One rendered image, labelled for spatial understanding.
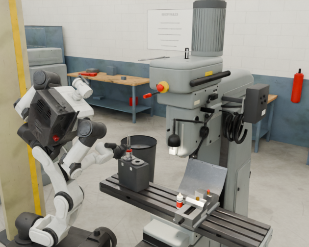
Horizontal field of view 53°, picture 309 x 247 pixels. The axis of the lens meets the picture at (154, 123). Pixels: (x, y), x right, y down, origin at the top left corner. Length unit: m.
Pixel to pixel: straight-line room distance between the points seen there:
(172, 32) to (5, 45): 4.45
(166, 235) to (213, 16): 1.34
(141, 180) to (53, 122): 0.82
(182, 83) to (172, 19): 5.31
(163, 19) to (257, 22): 2.03
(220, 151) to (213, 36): 0.81
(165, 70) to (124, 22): 6.08
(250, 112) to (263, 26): 4.21
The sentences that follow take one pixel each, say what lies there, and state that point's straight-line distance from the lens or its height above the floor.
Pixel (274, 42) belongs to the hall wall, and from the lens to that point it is 5.99.
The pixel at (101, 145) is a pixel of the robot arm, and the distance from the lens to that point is 2.02.
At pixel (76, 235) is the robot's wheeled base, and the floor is 0.57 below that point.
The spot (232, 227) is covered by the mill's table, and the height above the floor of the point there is 0.94.
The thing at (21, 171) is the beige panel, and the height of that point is 0.71.
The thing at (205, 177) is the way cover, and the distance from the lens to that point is 2.34.
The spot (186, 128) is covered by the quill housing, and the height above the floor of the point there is 1.50.
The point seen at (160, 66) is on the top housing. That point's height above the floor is 1.86.
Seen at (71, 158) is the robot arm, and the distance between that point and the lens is 1.80.
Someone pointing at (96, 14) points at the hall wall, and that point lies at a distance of 8.31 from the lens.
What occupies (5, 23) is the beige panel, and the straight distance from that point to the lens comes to 3.01.
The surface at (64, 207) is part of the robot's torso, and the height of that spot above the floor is 0.99.
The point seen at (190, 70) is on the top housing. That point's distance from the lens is 1.61.
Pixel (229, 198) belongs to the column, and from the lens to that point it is 2.41.
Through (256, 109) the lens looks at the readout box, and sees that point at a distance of 1.90.
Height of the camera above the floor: 2.08
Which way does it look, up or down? 18 degrees down
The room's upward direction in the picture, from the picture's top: straight up
